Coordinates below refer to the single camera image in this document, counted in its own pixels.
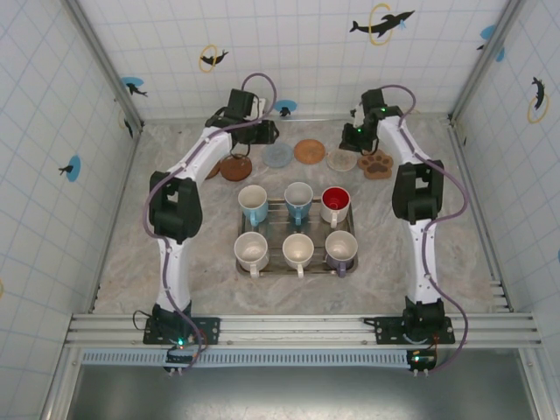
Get blue circle fish sticker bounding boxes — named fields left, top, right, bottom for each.
left=58, top=155, right=82, bottom=182

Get yellow ring seahorse sticker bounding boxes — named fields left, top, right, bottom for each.
left=527, top=76, right=550, bottom=124

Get paw shaped wooden coaster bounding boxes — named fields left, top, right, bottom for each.
left=357, top=149, right=395, bottom=179

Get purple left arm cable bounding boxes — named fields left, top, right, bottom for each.
left=143, top=72, right=280, bottom=373

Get brown wooden coaster white marks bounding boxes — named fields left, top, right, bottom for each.
left=219, top=155, right=254, bottom=181

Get aluminium corner post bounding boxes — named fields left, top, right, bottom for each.
left=60, top=0, right=145, bottom=137
left=448, top=0, right=524, bottom=128

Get blue floral cup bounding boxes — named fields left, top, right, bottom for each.
left=283, top=181, right=315, bottom=227

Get grey slotted cable duct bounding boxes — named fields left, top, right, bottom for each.
left=80, top=348, right=520, bottom=368

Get blue circle shark sticker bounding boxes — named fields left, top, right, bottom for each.
left=120, top=76, right=149, bottom=98

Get purple cup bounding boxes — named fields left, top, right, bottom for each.
left=324, top=230, right=360, bottom=279

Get light blue cup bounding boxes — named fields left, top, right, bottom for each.
left=237, top=184, right=269, bottom=228

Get wide aluminium base rail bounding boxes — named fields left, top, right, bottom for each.
left=65, top=312, right=543, bottom=349

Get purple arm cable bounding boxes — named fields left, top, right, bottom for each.
left=380, top=84, right=470, bottom=375
left=143, top=72, right=280, bottom=373

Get grey blue woven coaster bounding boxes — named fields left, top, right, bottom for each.
left=262, top=143, right=293, bottom=169

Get blue sticker with black animal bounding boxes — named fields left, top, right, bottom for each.
left=475, top=24, right=499, bottom=52

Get metal tray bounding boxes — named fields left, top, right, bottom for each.
left=235, top=197, right=361, bottom=277

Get large dolphin yellow ring sticker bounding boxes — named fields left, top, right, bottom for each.
left=348, top=3, right=416, bottom=47

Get orange rattan coaster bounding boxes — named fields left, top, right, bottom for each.
left=293, top=138, right=326, bottom=165

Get multicolour woven coaster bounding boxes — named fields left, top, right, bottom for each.
left=325, top=148, right=358, bottom=172

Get white ceramic cup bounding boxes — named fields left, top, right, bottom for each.
left=282, top=233, right=316, bottom=279
left=233, top=231, right=270, bottom=279

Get aluminium frame rail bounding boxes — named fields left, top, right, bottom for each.
left=448, top=122, right=513, bottom=312
left=89, top=124, right=144, bottom=314
left=142, top=112, right=452, bottom=124

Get blue circle seal sticker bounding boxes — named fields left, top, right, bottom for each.
left=271, top=99, right=298, bottom=118

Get yellow ring black animal sticker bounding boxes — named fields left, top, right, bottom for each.
left=117, top=108, right=135, bottom=140

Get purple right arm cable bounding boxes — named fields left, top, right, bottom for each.
left=380, top=84, right=470, bottom=375

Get grey metal panel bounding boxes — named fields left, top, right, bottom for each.
left=69, top=365, right=539, bottom=420

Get small dolphin yellow ring sticker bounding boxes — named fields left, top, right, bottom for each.
left=199, top=43, right=230, bottom=74

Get white cup red inside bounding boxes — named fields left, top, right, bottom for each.
left=320, top=186, right=352, bottom=229

